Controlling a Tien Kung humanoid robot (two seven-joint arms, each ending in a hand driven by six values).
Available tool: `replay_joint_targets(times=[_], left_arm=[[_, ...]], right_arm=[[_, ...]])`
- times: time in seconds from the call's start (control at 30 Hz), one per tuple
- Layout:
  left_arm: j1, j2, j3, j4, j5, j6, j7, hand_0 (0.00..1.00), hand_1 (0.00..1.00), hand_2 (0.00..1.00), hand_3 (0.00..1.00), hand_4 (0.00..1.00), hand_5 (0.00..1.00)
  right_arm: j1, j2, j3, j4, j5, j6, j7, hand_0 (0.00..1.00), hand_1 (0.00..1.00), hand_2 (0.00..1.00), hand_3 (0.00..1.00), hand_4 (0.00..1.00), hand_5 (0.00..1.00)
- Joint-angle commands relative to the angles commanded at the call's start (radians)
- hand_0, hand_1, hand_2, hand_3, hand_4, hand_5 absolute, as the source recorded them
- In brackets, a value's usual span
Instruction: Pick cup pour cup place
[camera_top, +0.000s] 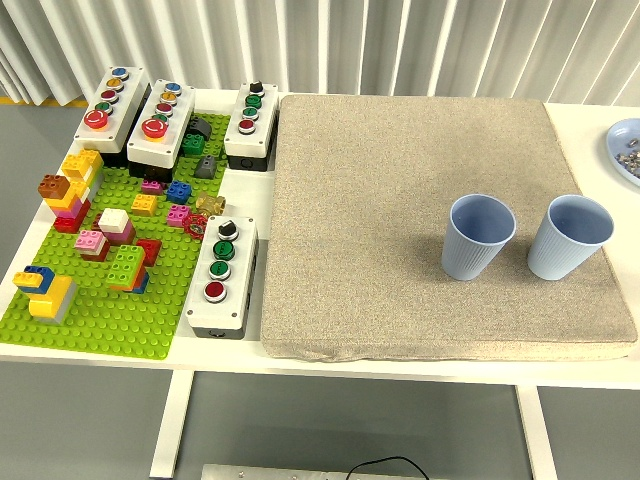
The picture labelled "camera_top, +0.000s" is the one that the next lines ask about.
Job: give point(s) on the blue ribbed cup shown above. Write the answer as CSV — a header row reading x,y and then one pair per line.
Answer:
x,y
465,255
550,255

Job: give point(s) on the grey-brown fabric mat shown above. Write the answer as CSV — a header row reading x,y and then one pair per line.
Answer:
x,y
375,200

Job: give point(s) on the brass valve red handwheel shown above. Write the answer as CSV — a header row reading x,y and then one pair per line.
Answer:
x,y
210,202

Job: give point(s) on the grey sloped toy brick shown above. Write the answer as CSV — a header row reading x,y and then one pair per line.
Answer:
x,y
205,167

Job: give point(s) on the pink toy brick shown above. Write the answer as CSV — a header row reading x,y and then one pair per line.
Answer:
x,y
177,215

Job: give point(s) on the blue toy brick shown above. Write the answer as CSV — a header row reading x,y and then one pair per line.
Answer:
x,y
177,192

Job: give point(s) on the dark green toy brick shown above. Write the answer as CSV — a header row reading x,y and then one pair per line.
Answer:
x,y
192,145

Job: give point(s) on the red sloped toy brick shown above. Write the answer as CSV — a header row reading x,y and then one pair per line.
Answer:
x,y
150,250

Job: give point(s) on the magenta toy brick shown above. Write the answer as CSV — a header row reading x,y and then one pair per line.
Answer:
x,y
151,187

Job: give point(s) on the yellow toy brick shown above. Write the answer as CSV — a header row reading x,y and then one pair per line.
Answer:
x,y
144,205

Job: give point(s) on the five-button control box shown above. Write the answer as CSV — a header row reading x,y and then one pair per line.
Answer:
x,y
182,107
127,102

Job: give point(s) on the green orange blue brick stack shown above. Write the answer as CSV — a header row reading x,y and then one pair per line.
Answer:
x,y
125,260

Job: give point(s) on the white vertical blinds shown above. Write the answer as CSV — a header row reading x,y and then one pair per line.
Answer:
x,y
350,45

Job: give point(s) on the white brick on maroon stack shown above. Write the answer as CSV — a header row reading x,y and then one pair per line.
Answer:
x,y
114,220

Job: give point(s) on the pink brick on red stack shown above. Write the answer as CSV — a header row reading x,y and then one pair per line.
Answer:
x,y
90,242

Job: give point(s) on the green studded baseplate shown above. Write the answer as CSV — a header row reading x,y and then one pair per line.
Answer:
x,y
100,325

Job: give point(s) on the white table leg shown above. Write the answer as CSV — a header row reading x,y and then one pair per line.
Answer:
x,y
170,425
537,435

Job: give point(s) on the yellow white grey brick stack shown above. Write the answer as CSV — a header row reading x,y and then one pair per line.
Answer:
x,y
80,162

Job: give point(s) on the brown yellow pink red brick tower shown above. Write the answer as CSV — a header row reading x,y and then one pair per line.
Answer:
x,y
55,186

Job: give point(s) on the yellow blue brick duck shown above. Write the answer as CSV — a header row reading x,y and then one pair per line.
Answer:
x,y
50,300

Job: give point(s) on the blue plate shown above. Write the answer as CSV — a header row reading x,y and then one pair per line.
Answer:
x,y
617,145

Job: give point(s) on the pile of metal nuts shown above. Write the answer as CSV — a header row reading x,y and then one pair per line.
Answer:
x,y
631,160

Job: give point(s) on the four-control selector switch box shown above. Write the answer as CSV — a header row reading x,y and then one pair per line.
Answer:
x,y
265,115
242,270

